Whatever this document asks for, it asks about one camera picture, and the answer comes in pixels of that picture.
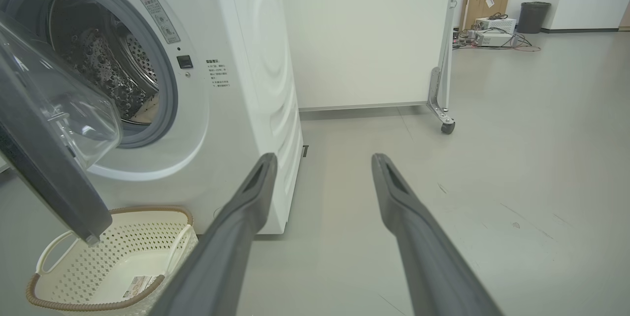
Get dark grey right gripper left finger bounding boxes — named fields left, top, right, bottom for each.
left=148, top=153, right=279, bottom=316

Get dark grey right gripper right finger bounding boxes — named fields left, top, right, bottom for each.
left=371, top=153, right=505, bottom=316

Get round glass washing machine door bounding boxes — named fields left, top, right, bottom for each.
left=0, top=10, right=124, bottom=247

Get white perforated basket brown rim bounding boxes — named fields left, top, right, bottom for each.
left=26, top=206, right=199, bottom=313

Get white front-load washing machine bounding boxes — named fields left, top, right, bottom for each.
left=0, top=0, right=304, bottom=236

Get white flat electronics box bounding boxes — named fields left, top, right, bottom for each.
left=472, top=30, right=515, bottom=49

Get white partition board on casters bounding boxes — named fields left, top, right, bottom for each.
left=277, top=0, right=464, bottom=135

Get white vented electronics box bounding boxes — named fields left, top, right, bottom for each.
left=474, top=17, right=518, bottom=34

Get dark grey trash bin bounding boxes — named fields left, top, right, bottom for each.
left=517, top=1, right=552, bottom=35

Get white electronic boxes with cables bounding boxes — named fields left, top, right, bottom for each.
left=452, top=11, right=542, bottom=54

